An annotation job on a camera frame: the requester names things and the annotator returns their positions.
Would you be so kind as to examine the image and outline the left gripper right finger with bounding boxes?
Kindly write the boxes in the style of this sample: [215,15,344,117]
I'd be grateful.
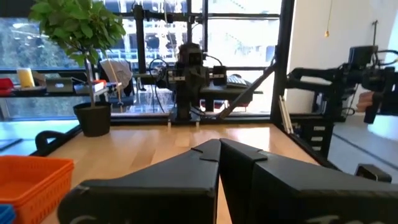
[220,138,398,224]

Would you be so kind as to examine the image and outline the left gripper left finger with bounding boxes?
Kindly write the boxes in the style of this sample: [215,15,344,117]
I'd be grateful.
[57,139,221,224]

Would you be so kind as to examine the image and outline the orange slotted plastic basket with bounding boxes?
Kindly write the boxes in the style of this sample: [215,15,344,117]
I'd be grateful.
[0,155,75,224]

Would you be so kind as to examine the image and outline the black keyboard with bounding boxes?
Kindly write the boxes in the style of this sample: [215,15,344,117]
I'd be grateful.
[226,74,249,90]

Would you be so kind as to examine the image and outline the black background desk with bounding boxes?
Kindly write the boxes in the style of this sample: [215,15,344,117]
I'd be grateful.
[198,83,264,113]

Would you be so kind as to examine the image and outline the black drawer cabinet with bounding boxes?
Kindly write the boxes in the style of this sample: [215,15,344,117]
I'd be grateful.
[290,113,335,158]

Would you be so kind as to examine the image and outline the small black box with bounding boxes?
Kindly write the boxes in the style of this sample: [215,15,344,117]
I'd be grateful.
[354,163,393,184]

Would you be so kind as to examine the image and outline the white leaning strips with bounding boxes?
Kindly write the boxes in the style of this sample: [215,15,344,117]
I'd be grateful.
[277,94,294,135]

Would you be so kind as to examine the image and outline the black plant pot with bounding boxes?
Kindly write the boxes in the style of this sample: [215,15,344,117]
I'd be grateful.
[73,101,113,138]

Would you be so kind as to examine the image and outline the green leafy plant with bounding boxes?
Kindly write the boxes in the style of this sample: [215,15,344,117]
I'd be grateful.
[28,0,127,108]

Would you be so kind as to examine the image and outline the person's hand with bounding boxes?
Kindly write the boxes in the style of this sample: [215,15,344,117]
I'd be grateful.
[356,91,376,113]

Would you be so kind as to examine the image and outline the grey flat box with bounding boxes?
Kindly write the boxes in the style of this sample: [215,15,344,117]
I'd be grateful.
[45,77,75,93]

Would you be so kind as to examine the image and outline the yellow cylinder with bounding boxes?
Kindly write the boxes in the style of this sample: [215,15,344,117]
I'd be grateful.
[17,67,35,89]

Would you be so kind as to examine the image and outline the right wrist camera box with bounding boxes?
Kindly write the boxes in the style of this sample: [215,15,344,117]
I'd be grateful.
[180,42,203,54]

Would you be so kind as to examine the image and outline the yellow hanging cord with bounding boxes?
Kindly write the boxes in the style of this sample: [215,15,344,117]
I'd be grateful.
[104,51,123,105]

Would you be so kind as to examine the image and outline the hanging cord with bulb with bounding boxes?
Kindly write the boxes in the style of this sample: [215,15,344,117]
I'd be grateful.
[324,0,332,38]

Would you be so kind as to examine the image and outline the black curved hose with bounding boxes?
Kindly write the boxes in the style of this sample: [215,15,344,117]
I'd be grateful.
[34,130,68,156]

